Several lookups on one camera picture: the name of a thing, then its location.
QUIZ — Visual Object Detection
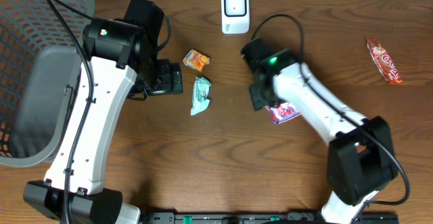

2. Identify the purple red snack bag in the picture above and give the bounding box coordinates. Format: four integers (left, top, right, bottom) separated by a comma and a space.
265, 102, 301, 125

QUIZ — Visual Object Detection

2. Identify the small orange snack box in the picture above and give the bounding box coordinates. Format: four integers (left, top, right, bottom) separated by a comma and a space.
183, 49, 210, 72

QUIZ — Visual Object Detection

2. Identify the mint green snack packet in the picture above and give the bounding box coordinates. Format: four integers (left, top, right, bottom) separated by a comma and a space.
190, 77, 211, 116

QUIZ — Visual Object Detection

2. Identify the red orange snack bar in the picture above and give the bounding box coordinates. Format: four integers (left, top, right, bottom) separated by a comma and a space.
365, 37, 403, 85

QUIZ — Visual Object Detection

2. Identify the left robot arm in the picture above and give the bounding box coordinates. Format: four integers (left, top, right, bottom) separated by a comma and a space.
23, 0, 183, 223

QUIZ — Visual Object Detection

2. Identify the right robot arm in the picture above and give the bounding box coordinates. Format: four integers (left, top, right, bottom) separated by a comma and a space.
241, 38, 398, 223

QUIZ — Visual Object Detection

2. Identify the white barcode scanner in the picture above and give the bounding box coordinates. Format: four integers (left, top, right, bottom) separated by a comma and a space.
221, 0, 250, 35

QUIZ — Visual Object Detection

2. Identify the grey plastic mesh basket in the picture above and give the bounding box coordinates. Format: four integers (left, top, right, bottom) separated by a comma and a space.
1, 0, 95, 167

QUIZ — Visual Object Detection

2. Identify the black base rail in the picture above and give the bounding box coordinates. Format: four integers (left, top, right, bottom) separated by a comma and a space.
140, 210, 401, 224

